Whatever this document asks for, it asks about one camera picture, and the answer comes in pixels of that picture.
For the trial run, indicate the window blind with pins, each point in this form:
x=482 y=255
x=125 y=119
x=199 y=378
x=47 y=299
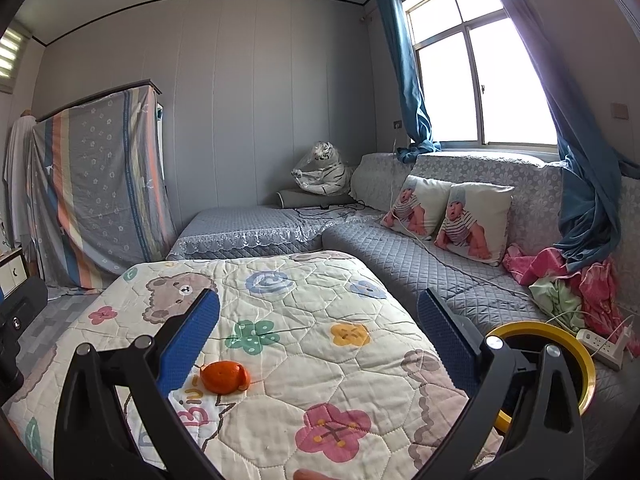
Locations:
x=9 y=55

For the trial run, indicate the yellow rimmed black bin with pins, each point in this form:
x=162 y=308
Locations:
x=530 y=326

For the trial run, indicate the orange tangerine peel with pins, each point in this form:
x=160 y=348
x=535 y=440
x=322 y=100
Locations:
x=222 y=377

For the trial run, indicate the white power strip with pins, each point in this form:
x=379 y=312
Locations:
x=597 y=345

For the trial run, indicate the striped cloth covered cabinet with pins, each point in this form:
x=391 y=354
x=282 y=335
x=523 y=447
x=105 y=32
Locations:
x=100 y=185

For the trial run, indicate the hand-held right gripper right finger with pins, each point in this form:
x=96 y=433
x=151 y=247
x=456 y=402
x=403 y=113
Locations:
x=445 y=340

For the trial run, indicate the grey covered sofa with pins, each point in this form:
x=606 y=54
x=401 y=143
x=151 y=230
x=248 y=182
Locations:
x=390 y=255

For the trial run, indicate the long blue curtain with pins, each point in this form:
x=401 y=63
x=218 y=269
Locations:
x=585 y=210

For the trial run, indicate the pink floral cloth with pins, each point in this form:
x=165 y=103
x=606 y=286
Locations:
x=595 y=280

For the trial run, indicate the white charger plug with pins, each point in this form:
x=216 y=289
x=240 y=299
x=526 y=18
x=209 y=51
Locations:
x=621 y=345

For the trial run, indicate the baby print pillow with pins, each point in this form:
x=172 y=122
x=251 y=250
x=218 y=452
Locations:
x=415 y=205
x=475 y=220

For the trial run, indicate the light green cloth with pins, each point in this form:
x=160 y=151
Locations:
x=555 y=295

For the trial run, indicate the grey pillow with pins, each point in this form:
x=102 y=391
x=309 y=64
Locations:
x=295 y=199

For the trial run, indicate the hanging white cloth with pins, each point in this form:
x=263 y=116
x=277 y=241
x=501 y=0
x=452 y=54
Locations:
x=17 y=170

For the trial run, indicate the short blue curtain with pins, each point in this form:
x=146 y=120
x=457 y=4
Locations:
x=405 y=85

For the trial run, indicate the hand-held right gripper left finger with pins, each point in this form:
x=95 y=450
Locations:
x=187 y=340

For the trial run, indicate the person's right hand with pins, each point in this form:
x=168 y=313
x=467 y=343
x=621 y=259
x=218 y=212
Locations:
x=310 y=475

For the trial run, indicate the window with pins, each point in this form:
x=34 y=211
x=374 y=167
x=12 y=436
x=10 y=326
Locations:
x=450 y=95

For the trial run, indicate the white tiger plush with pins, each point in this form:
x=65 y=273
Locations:
x=325 y=170

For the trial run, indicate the printed quilt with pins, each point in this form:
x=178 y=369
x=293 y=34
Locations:
x=300 y=320

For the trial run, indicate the small white cabinet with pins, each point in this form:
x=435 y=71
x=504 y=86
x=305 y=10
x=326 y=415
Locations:
x=12 y=270

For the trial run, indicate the wall switch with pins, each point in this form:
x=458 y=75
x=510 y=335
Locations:
x=620 y=111

